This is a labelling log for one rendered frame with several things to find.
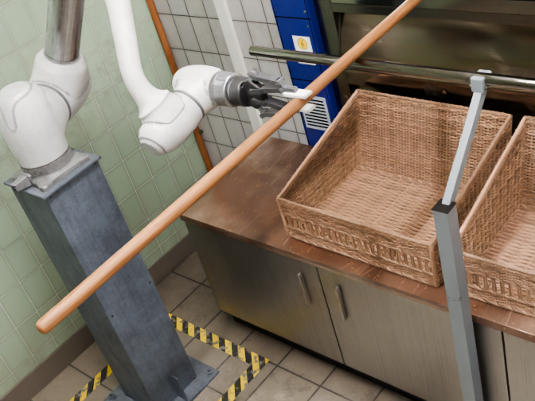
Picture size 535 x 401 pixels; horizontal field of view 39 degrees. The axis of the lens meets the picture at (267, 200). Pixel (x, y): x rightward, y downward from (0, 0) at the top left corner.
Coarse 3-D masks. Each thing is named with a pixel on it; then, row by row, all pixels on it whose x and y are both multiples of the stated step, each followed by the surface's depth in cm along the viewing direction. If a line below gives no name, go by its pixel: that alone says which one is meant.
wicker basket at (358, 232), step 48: (384, 96) 241; (336, 144) 246; (384, 144) 249; (432, 144) 235; (480, 144) 223; (288, 192) 233; (336, 192) 251; (384, 192) 244; (480, 192) 210; (336, 240) 223; (384, 240) 208; (432, 240) 197
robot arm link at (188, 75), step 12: (180, 72) 200; (192, 72) 197; (204, 72) 195; (216, 72) 194; (180, 84) 195; (192, 84) 193; (204, 84) 193; (192, 96) 192; (204, 96) 194; (204, 108) 195
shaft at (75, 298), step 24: (408, 0) 206; (384, 24) 198; (360, 48) 192; (336, 72) 186; (312, 96) 180; (240, 144) 168; (216, 168) 162; (192, 192) 157; (168, 216) 153; (144, 240) 149; (120, 264) 145; (96, 288) 142; (48, 312) 137
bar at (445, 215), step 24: (264, 48) 213; (384, 72) 189; (408, 72) 183; (432, 72) 179; (456, 72) 175; (480, 72) 172; (480, 96) 172; (456, 168) 172; (456, 192) 173; (456, 216) 174; (456, 240) 176; (456, 264) 179; (456, 288) 184; (456, 312) 189; (456, 336) 195; (480, 384) 207
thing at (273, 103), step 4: (268, 96) 188; (252, 100) 188; (256, 100) 187; (260, 100) 187; (264, 100) 187; (268, 100) 186; (272, 100) 186; (276, 100) 186; (280, 100) 186; (260, 104) 187; (264, 104) 186; (268, 104) 186; (272, 104) 185; (276, 104) 185; (280, 104) 184; (284, 104) 184; (276, 108) 185; (280, 108) 184
